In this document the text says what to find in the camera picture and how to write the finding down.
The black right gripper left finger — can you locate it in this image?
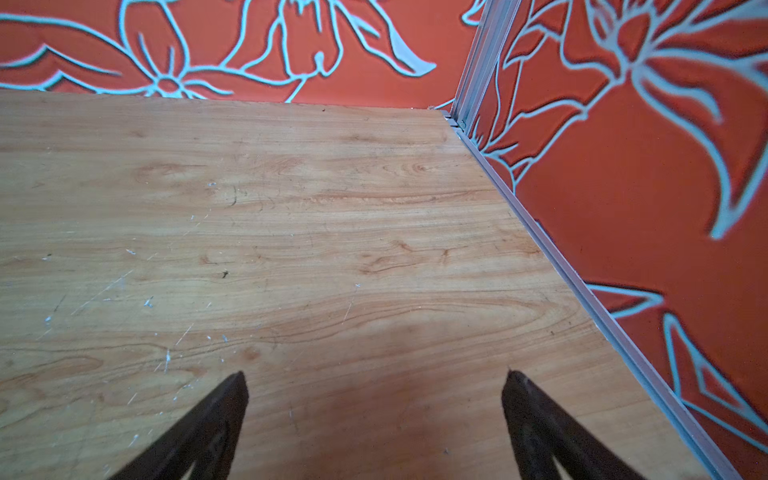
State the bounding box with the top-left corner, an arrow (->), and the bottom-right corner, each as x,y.
113,371 -> 249,479

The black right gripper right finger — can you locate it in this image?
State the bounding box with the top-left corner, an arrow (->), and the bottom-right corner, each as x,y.
501,370 -> 642,479

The aluminium frame rail right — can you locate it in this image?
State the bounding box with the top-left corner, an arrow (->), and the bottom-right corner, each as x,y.
450,1 -> 740,479

